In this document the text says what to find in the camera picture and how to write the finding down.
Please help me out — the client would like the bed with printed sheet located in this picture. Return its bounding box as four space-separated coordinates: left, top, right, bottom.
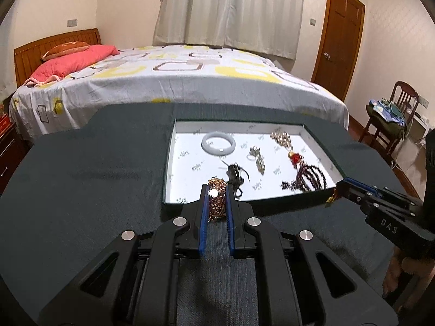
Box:
10 44 350 143

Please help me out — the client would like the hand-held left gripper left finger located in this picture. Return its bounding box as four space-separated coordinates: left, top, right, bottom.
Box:
37 183 209 326

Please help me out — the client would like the white appliance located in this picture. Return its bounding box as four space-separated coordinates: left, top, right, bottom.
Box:
394 113 433 177

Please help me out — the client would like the dark red bead bracelet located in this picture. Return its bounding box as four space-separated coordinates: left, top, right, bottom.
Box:
280 163 330 194

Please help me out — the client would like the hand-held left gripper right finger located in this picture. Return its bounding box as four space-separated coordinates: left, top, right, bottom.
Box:
226 183 398 326

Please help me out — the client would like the wooden door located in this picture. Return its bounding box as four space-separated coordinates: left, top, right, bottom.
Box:
311 0 366 101

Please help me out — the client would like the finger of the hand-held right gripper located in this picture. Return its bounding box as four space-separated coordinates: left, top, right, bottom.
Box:
343 177 420 206
335 181 378 213

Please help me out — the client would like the dark wooden nightstand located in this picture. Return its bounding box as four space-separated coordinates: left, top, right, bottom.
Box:
0 120 30 196

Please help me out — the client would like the dark grey tablecloth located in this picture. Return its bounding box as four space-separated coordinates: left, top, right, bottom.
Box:
0 102 425 326

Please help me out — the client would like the beige curtain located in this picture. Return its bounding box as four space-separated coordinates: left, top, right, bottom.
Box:
152 0 305 60

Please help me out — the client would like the gold pearl brooch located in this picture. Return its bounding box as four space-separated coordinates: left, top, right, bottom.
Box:
270 130 293 151

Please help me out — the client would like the dark green tray white lining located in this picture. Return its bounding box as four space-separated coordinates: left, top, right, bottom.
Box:
162 119 345 216

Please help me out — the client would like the orange pillow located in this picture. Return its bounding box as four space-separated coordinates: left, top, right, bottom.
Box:
41 41 91 62

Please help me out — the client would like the person's right hand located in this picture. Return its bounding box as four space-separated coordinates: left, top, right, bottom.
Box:
383 247 435 313

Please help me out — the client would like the white jade bangle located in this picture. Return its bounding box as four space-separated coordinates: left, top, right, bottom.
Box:
201 131 236 155

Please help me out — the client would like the wooden chair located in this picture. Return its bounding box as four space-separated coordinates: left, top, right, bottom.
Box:
358 81 420 158

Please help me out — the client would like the wooden headboard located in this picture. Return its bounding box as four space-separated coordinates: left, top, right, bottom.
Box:
14 28 102 87

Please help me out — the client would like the black cord pendant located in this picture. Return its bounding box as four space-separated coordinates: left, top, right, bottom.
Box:
220 158 251 199

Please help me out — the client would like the pink blanket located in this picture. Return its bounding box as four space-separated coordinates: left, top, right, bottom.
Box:
22 44 120 87

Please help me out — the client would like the clothes pile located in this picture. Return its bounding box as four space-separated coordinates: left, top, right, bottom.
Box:
365 98 409 140

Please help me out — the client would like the gold chain bracelet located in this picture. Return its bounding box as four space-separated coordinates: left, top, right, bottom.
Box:
207 176 228 224

